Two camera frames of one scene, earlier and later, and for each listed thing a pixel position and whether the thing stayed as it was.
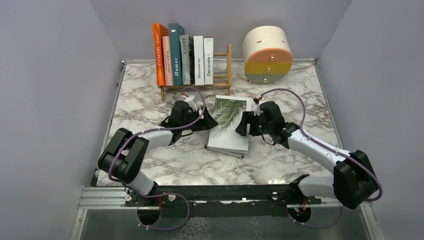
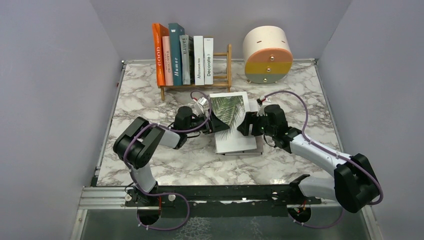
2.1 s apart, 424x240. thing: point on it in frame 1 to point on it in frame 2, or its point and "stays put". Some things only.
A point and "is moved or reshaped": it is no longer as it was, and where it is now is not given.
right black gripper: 248,117 stays put
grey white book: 229,152 to 253,106
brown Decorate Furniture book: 208,60 stays put
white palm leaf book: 228,111 is moved or reshaped
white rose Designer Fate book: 167,61 stays put
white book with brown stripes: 198,56 stays put
